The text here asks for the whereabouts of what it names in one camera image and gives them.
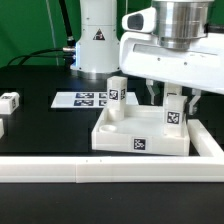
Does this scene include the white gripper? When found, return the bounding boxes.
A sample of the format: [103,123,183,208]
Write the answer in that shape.
[119,6,224,115]

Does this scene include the white square tabletop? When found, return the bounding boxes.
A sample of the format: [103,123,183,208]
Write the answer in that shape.
[92,105,190,156]

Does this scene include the white L-shaped fence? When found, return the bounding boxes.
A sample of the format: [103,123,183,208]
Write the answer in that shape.
[0,120,224,183]

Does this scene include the white marker plate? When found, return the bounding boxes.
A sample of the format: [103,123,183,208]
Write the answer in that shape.
[51,92,138,109]

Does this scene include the white block left edge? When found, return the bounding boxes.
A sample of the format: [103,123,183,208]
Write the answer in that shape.
[0,118,4,139]

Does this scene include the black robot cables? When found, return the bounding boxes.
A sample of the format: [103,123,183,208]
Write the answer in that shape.
[6,0,77,67]

